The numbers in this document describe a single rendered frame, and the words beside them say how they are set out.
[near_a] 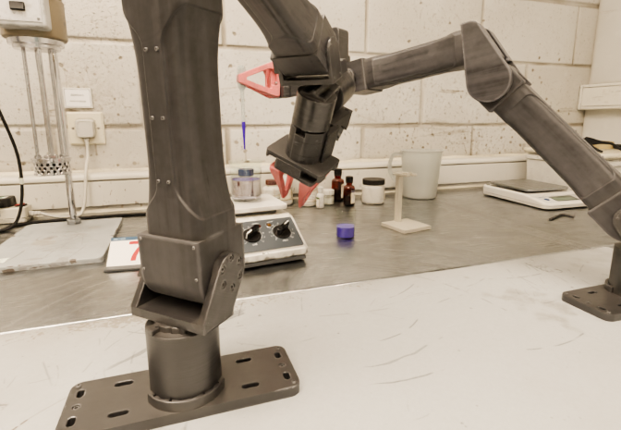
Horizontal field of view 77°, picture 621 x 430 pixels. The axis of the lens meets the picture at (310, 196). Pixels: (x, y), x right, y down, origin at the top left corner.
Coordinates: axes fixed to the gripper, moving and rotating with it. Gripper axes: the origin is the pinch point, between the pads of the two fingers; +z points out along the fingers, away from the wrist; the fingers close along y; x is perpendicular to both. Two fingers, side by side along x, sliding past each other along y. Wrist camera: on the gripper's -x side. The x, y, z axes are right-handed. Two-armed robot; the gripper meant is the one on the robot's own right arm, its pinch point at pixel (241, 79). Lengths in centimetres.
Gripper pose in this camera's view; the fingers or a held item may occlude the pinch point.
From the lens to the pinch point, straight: 77.4
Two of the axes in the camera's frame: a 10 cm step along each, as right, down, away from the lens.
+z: -9.0, 0.9, -4.2
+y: 4.3, 1.7, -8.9
